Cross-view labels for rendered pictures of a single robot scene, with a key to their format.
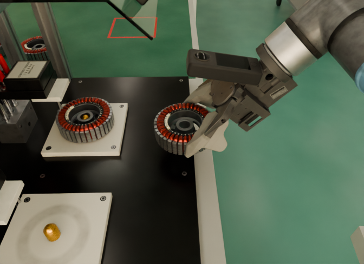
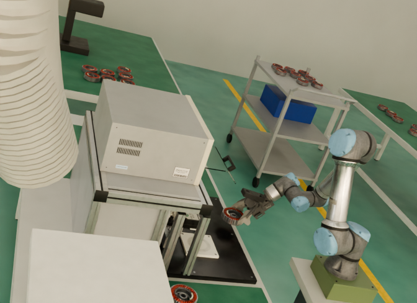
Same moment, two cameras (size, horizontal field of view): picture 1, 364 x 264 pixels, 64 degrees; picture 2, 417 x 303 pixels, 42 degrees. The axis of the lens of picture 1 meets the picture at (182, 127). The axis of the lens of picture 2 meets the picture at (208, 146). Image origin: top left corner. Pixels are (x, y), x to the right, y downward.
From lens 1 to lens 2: 214 cm
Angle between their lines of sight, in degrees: 27
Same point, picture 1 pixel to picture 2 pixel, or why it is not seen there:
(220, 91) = (250, 203)
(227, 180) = not seen: hidden behind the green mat
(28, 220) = (187, 239)
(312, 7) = (280, 182)
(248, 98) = (260, 206)
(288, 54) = (273, 194)
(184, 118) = (232, 213)
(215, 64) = (252, 194)
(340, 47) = (287, 194)
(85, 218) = (206, 241)
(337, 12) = (286, 185)
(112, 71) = not seen: hidden behind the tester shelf
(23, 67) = not seen: hidden behind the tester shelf
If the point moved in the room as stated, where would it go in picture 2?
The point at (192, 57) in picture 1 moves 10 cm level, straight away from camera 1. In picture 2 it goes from (245, 190) to (239, 179)
